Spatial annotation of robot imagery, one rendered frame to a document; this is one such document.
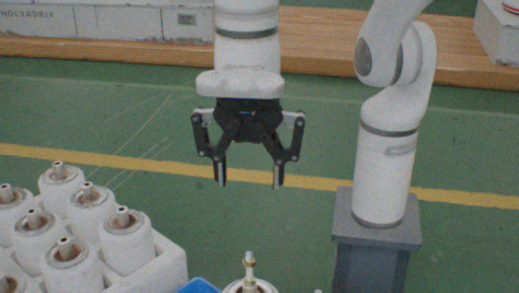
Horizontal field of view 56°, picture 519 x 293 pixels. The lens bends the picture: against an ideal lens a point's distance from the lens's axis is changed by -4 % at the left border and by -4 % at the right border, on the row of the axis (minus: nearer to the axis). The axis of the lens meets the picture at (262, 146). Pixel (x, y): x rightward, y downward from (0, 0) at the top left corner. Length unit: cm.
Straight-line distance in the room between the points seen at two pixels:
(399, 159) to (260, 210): 66
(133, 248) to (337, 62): 150
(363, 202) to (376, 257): 10
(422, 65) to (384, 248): 31
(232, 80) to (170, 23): 191
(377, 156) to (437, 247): 59
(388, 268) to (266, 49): 48
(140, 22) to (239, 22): 196
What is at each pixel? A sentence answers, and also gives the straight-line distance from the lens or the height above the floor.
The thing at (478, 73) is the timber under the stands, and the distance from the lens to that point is 229.
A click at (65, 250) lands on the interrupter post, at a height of 27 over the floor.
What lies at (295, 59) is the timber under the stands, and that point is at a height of 6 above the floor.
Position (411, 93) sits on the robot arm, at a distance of 78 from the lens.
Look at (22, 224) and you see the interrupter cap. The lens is 102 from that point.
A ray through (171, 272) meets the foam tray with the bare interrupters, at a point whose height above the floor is 15.
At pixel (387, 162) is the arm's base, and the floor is 43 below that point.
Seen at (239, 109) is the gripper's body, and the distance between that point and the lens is 57.
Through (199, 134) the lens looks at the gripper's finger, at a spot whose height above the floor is 53.
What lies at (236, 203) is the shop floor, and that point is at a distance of 141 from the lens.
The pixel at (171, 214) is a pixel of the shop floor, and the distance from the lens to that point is 139.
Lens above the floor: 83
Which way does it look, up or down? 30 degrees down
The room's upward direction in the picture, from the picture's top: straight up
